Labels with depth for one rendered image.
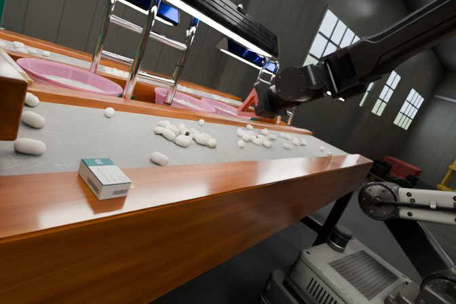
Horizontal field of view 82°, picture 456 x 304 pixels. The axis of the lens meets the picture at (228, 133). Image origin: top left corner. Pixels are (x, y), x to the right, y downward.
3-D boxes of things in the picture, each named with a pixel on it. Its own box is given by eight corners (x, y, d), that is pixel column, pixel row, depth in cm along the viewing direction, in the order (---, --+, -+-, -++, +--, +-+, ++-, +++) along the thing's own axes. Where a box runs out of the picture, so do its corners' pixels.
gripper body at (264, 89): (251, 83, 54) (283, 70, 50) (275, 92, 62) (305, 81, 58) (257, 114, 53) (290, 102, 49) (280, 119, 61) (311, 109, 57)
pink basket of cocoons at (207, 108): (216, 129, 123) (224, 110, 120) (191, 136, 97) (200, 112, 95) (169, 107, 129) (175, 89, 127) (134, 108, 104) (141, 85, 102)
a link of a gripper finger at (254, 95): (229, 98, 61) (263, 83, 56) (246, 102, 67) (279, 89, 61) (234, 125, 60) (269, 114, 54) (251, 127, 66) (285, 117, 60)
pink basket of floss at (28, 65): (126, 114, 93) (134, 88, 90) (91, 132, 67) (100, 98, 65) (49, 86, 89) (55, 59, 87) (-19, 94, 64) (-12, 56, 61)
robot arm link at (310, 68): (369, 91, 47) (353, 47, 48) (356, 89, 38) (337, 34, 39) (307, 113, 54) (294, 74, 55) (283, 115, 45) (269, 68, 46)
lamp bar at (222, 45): (275, 75, 199) (279, 66, 198) (225, 50, 150) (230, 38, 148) (267, 72, 204) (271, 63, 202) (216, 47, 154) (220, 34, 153)
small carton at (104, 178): (127, 196, 32) (132, 181, 31) (98, 200, 29) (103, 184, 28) (105, 170, 35) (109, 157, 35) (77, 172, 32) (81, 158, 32)
